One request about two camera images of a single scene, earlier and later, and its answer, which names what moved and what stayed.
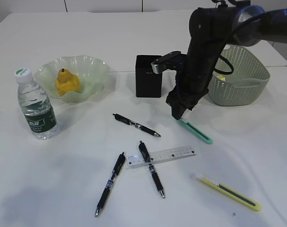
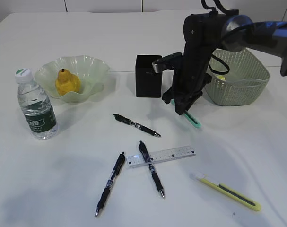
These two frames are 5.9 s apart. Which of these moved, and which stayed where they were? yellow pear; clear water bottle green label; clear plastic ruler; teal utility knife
Moved: teal utility knife
Stayed: yellow pear; clear water bottle green label; clear plastic ruler
